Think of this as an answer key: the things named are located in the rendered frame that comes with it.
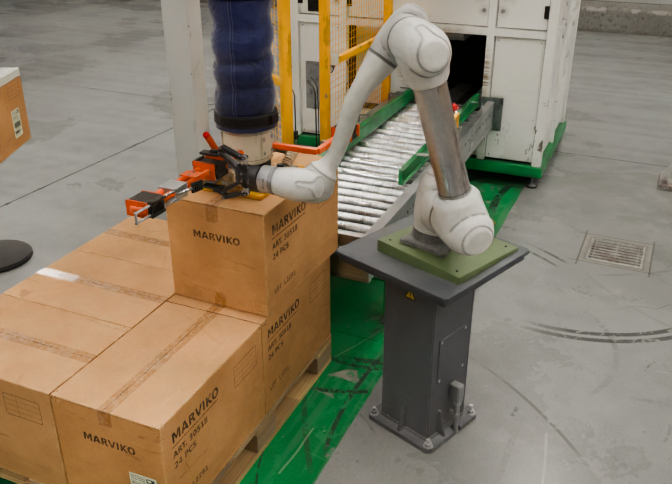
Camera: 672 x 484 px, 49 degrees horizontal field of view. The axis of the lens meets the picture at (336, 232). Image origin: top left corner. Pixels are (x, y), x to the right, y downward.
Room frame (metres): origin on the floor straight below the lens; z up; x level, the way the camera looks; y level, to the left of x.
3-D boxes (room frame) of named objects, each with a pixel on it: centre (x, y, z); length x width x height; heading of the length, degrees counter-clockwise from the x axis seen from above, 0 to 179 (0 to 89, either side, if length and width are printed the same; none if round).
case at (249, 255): (2.59, 0.30, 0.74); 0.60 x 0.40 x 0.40; 155
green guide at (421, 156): (4.18, -0.68, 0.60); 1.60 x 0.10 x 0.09; 157
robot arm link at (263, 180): (2.22, 0.21, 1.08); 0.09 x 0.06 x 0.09; 157
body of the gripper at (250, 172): (2.25, 0.28, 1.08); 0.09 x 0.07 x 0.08; 67
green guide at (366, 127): (4.40, -0.19, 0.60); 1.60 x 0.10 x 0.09; 157
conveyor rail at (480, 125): (3.84, -0.59, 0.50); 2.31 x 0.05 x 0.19; 157
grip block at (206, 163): (2.34, 0.42, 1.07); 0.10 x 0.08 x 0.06; 67
